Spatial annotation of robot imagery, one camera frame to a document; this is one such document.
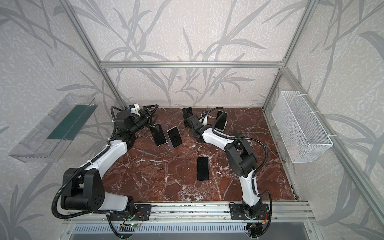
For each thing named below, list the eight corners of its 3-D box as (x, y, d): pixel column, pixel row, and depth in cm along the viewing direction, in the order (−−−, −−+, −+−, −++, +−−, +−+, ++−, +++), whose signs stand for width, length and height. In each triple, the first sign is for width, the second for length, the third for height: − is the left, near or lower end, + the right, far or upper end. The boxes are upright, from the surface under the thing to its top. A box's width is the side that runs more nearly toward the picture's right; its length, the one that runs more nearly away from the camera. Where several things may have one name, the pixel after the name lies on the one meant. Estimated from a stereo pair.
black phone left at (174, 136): (174, 149, 99) (170, 137, 87) (170, 143, 102) (166, 130, 90) (182, 144, 101) (180, 131, 90) (178, 138, 104) (175, 125, 93)
